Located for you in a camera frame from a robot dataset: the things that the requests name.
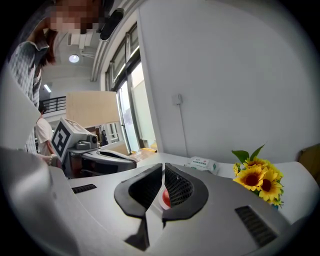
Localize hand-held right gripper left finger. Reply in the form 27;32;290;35
0;147;165;256

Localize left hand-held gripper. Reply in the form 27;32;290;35
50;117;138;179

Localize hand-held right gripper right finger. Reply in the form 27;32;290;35
148;162;293;256

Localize red apple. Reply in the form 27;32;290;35
161;188;172;210

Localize person's left forearm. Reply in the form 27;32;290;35
36;153;51;166

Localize yellow sunflower bouquet in vase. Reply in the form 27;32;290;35
231;143;285;210

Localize light wooden partition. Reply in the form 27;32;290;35
65;90;121;129

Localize white wet wipes pack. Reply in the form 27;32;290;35
183;155;220;176

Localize black framed window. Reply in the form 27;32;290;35
104;22;157;153

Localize brown cardboard sheet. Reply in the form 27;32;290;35
298;143;320;182

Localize person's checked shirt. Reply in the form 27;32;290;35
8;39;51;156

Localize person's head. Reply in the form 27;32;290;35
47;0;106;36

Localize white wall switch box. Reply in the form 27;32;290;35
171;93;184;106

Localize black head-worn camera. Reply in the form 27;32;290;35
99;7;125;41

